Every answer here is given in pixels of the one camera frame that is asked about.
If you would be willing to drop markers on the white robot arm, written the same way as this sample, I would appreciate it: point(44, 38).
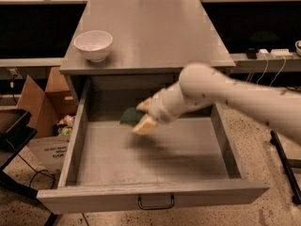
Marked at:
point(200, 85)

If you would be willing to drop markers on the white ceramic bowl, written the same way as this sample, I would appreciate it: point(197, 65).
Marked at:
point(94, 45)

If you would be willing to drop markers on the grey cabinet with counter top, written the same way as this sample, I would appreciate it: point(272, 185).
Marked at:
point(149, 36)

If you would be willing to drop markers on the white power strip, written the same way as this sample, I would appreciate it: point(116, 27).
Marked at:
point(275, 53)

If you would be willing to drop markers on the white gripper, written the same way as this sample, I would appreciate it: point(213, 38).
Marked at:
point(160, 108)

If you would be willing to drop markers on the open grey drawer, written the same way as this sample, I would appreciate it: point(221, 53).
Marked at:
point(107, 167)

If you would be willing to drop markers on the black metal leg right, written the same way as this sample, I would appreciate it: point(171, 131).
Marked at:
point(288, 165)

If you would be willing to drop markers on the brown cardboard box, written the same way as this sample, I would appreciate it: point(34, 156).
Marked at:
point(48, 107)

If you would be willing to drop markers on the green and yellow sponge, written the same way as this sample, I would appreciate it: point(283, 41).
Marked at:
point(131, 117)

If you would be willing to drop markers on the black stand on left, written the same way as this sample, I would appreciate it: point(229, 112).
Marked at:
point(15, 134)

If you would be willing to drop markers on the colourful items in box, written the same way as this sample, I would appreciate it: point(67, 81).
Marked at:
point(64, 127)

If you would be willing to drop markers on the black power adapter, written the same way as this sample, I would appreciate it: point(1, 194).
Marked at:
point(251, 53)

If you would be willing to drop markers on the black drawer handle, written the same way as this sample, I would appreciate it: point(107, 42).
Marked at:
point(151, 202)

